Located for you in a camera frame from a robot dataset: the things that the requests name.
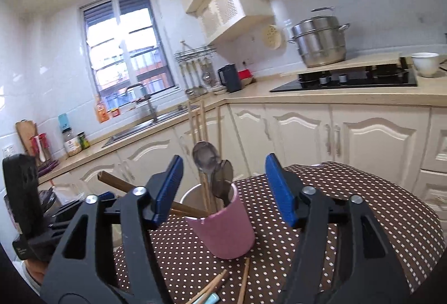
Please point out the pile of wooden chopsticks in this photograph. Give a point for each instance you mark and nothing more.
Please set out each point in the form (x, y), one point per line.
(244, 279)

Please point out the orange bottle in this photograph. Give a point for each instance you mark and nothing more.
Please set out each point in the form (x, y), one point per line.
(102, 112)

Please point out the glass jar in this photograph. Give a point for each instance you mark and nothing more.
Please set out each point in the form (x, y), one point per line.
(72, 143)

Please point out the metal faucet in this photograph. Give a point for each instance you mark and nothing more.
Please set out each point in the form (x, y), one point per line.
(151, 108)

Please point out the black gas stove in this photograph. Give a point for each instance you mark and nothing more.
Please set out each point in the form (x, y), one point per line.
(349, 82)

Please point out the steel steamer pot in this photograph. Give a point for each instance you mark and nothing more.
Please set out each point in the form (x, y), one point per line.
(319, 42)

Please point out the hanging metal skimmer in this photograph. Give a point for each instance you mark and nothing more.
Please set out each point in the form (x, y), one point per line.
(208, 75)

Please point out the hanging slotted turner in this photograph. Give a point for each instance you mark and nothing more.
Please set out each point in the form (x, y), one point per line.
(201, 80)

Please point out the white bowl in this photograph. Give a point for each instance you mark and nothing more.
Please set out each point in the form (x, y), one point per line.
(425, 65)

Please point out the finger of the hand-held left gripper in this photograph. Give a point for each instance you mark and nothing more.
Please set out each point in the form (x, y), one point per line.
(59, 223)
(104, 197)

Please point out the wooden cutting board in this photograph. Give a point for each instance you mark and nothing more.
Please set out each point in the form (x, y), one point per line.
(25, 136)

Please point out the hanging metal ladle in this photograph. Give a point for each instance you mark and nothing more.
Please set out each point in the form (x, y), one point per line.
(188, 91)

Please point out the white dish stack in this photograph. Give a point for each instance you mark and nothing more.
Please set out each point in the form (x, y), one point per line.
(219, 90)

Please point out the cream lattice-door cabinet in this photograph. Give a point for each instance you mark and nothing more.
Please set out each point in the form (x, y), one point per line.
(227, 14)

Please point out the small red jar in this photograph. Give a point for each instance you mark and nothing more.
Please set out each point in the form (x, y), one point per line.
(115, 112)

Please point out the steel sink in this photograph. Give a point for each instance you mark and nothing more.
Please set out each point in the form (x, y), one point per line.
(132, 133)

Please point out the metal spoon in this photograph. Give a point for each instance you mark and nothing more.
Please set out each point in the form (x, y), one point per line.
(222, 178)
(206, 157)

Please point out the light wooden chopstick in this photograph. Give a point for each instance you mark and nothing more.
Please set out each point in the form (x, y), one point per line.
(219, 129)
(191, 122)
(203, 119)
(115, 182)
(197, 129)

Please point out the round cream steamer tray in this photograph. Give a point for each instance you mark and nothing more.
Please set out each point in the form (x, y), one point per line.
(271, 37)

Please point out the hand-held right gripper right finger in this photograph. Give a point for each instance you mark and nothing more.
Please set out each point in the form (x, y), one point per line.
(281, 192)

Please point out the brown polka-dot tablecloth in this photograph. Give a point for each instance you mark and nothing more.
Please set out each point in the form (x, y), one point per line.
(384, 192)

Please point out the pink cup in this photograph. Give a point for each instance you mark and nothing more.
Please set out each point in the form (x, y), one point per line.
(227, 234)

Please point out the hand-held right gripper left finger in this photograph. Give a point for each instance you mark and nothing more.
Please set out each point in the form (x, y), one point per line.
(167, 192)

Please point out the barred window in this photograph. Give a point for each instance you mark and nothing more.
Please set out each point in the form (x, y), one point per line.
(122, 28)

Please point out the light blue plastic utensil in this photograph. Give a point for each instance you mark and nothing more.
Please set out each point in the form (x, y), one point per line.
(209, 299)

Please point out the person's left forearm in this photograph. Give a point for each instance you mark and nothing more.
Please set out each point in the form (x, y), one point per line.
(33, 272)

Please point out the black kettle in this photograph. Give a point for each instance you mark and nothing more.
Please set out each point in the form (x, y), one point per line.
(230, 79)

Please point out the red container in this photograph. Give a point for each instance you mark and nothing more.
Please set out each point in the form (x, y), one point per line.
(244, 74)

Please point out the cream lower cabinets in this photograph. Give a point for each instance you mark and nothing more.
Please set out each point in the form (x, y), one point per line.
(366, 136)

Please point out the metal wall utensil rack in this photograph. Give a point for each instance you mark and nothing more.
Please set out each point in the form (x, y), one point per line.
(195, 52)

